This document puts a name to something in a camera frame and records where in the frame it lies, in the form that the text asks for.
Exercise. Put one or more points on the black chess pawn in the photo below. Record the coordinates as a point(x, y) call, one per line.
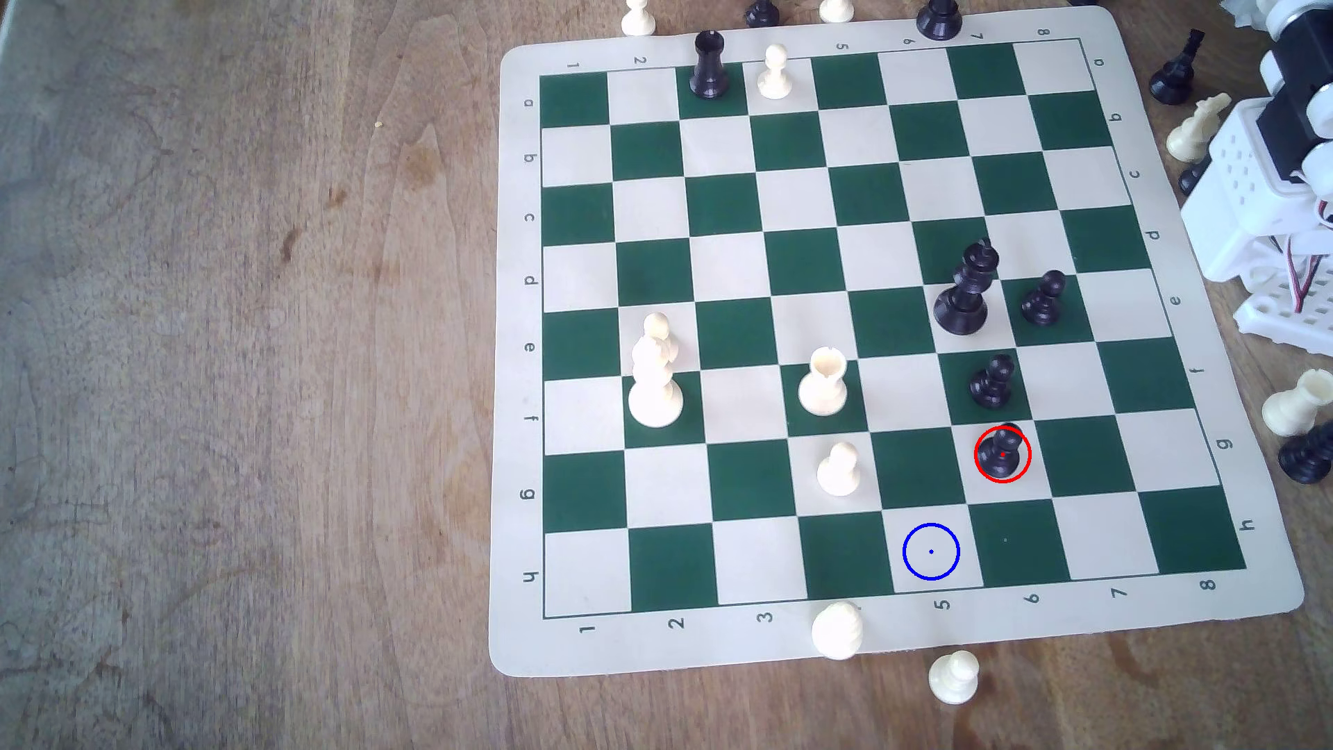
point(991, 385)
point(1043, 302)
point(1003, 455)

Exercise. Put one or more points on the white chess pawn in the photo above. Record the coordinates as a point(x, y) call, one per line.
point(838, 472)
point(954, 678)
point(837, 631)
point(774, 78)

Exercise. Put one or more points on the white chess queen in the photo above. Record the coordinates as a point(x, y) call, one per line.
point(655, 385)

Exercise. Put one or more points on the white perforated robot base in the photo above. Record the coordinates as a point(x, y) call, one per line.
point(1276, 310)

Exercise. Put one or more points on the white chess rook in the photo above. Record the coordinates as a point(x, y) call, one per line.
point(823, 387)
point(1295, 406)

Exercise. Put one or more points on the black chess rook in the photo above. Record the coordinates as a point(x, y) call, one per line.
point(709, 68)

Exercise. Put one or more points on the white chess piece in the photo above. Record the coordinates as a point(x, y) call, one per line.
point(836, 9)
point(638, 19)

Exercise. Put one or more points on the black chess king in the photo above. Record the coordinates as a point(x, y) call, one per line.
point(963, 302)

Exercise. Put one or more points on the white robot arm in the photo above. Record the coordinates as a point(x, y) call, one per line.
point(1239, 198)

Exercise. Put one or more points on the black chess piece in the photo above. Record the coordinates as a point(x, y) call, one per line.
point(1191, 177)
point(761, 12)
point(1310, 456)
point(939, 19)

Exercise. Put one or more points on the black chess bishop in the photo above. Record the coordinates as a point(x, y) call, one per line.
point(1175, 78)

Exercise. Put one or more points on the green and white chess mat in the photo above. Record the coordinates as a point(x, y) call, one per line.
point(729, 260)

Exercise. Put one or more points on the white chess knight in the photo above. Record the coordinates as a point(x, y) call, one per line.
point(1195, 132)

